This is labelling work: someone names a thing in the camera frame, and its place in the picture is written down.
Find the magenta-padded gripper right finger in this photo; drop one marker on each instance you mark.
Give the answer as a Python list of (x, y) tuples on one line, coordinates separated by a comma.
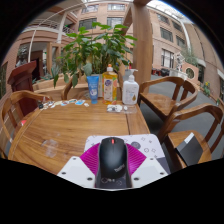
[(150, 170)]

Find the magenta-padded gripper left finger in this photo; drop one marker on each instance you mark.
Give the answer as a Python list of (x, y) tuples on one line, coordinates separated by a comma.
[(75, 170)]

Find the black computer mouse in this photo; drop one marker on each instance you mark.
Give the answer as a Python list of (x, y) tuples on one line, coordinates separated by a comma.
[(112, 160)]

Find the grey white printed mouse pad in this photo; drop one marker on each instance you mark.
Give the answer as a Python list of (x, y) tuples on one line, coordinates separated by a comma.
[(146, 141)]

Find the black notebook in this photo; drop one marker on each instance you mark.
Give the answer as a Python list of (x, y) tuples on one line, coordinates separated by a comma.
[(189, 150)]

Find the small blue white card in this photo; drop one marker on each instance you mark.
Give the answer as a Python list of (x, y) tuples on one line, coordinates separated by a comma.
[(80, 102)]

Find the wooden armchair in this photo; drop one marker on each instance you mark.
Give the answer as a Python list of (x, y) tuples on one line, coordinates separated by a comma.
[(190, 111), (6, 106), (163, 103), (67, 89)]

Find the clear bag of white items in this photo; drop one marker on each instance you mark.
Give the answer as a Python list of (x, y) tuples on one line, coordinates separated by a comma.
[(115, 108)]

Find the small black key fob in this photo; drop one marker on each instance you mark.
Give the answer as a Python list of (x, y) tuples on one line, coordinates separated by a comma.
[(40, 105)]

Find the white pump bottle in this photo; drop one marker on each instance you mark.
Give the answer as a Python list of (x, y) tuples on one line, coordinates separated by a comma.
[(130, 91)]

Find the blue tube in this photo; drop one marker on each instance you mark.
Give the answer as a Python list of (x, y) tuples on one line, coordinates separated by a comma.
[(93, 88)]

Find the wooden planter box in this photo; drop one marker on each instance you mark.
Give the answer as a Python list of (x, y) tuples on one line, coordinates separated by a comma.
[(50, 90)]

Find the yellow dish soap bottle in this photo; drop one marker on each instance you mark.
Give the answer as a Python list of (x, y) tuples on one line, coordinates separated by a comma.
[(109, 86)]

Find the yellow flowering potted plant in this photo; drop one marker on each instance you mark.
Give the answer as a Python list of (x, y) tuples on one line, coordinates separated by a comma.
[(207, 89)]

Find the spiky green agave plant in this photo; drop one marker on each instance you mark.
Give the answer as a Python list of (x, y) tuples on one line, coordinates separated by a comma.
[(53, 71)]

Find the dark red wooden lectern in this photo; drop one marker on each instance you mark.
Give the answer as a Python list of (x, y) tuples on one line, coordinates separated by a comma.
[(21, 83)]

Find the white figure sculpture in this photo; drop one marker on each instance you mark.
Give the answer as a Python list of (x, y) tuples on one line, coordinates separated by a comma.
[(180, 61)]

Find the green potted plant white pot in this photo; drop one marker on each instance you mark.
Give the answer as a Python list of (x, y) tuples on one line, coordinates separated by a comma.
[(93, 50)]

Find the dark bust statue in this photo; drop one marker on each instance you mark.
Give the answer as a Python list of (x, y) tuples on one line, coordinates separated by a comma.
[(22, 59)]

